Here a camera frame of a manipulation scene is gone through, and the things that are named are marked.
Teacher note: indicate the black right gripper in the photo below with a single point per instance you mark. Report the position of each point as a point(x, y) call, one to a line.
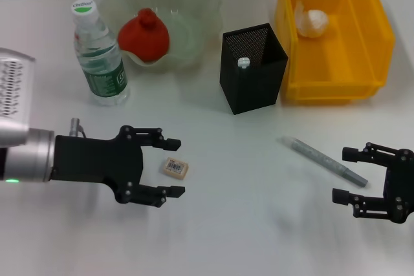
point(402, 188)

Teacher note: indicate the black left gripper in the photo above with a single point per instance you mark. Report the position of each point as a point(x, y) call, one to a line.
point(97, 159)

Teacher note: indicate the beige eraser with barcode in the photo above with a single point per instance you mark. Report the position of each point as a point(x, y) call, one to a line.
point(174, 167)

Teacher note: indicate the clear green-label water bottle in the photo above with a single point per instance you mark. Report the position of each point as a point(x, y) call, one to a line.
point(103, 75)

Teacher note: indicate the green utility knife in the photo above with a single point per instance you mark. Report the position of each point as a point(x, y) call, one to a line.
point(244, 62)

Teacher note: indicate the orange fruit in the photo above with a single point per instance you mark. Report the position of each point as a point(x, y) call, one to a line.
point(144, 37)

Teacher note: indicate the grey pen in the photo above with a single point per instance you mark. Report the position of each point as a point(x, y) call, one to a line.
point(323, 159)

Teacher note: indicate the black mesh pen holder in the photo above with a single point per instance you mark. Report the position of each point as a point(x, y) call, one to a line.
point(252, 91)

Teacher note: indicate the pale green glass fruit bowl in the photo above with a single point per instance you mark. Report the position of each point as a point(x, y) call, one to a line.
point(194, 14)

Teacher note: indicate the yellow plastic bin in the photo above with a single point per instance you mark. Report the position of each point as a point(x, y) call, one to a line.
point(355, 62)

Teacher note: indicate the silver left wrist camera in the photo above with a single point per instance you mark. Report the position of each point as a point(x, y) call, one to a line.
point(13, 95)

